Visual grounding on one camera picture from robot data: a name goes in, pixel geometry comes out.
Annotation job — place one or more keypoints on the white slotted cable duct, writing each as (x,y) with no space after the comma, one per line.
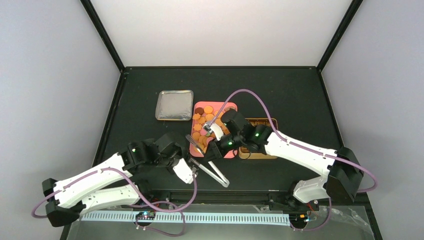
(277,219)

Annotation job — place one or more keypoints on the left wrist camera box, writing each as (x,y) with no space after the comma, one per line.
(184,172)

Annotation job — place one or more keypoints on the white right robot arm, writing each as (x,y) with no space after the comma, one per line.
(339,176)

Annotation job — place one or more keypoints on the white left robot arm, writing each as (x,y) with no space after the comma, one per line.
(117,181)

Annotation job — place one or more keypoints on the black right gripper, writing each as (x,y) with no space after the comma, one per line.
(216,149)

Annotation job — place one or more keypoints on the flower-shaped tan cookie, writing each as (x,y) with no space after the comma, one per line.
(196,116)

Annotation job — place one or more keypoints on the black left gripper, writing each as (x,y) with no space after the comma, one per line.
(185,152)

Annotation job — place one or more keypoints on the round dotted yellow biscuit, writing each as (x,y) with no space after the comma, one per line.
(208,109)

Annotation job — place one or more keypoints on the silver metal tin lid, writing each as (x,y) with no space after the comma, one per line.
(174,105)

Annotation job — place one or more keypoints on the dark chocolate round cookie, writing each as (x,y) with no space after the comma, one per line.
(199,110)

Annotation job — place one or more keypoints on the gold cookie tin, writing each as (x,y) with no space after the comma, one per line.
(244,153)

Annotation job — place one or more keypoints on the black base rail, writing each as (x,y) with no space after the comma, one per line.
(276,200)

